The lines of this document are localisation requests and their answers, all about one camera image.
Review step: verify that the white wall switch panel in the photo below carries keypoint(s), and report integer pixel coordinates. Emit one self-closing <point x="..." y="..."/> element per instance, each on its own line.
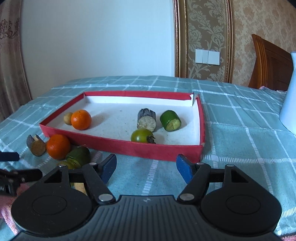
<point x="207" y="57"/>

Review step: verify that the red shallow cardboard box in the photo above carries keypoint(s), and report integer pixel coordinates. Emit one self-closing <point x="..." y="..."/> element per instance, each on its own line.
<point x="114" y="118"/>

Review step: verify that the dark purple yam piece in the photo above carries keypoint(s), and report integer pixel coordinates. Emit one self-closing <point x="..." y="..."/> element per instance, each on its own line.
<point x="146" y="118"/>

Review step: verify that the green tomato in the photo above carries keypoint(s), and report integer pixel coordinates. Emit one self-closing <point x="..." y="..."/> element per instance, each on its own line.
<point x="143" y="135"/>
<point x="69" y="165"/>

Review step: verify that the dark green cucumber end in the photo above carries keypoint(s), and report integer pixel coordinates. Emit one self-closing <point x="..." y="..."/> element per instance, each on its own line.
<point x="79" y="157"/>

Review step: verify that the pink towel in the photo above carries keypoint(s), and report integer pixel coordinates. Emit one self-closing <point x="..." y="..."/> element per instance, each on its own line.
<point x="6" y="204"/>

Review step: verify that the green cucumber piece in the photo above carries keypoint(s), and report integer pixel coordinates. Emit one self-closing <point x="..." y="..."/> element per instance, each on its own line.
<point x="170" y="121"/>

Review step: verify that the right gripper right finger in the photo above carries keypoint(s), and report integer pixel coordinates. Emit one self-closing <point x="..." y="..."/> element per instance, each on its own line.
<point x="228" y="199"/>

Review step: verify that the brown longan fruit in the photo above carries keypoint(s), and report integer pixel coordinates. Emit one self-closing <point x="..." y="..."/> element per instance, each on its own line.
<point x="67" y="118"/>

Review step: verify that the white electric kettle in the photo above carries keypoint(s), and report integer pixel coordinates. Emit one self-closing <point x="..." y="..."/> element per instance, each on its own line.
<point x="288" y="111"/>

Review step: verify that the gold framed wallpaper panel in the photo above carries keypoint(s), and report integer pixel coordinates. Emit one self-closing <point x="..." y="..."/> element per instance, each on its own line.
<point x="205" y="25"/>

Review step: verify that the orange mandarin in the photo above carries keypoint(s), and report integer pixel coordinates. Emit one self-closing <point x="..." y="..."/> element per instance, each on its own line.
<point x="58" y="146"/>
<point x="81" y="119"/>

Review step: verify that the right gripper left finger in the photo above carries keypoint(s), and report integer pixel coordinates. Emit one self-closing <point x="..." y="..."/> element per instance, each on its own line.
<point x="64" y="199"/>

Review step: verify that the brown sugarcane piece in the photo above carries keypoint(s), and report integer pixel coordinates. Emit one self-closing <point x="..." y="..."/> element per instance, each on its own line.
<point x="36" y="145"/>

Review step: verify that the wooden headboard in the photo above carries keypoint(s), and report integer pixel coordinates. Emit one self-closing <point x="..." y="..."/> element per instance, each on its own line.
<point x="273" y="66"/>

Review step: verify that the beige patterned curtain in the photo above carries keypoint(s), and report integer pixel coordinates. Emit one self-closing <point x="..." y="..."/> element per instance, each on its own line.
<point x="15" y="90"/>

